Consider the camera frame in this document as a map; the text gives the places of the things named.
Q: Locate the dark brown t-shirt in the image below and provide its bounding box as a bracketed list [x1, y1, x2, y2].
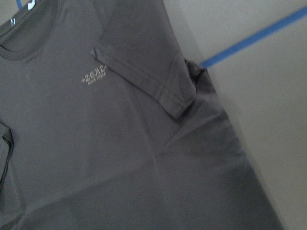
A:
[0, 0, 283, 230]

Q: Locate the blue tape line crosswise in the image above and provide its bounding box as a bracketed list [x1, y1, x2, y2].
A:
[200, 6, 307, 68]

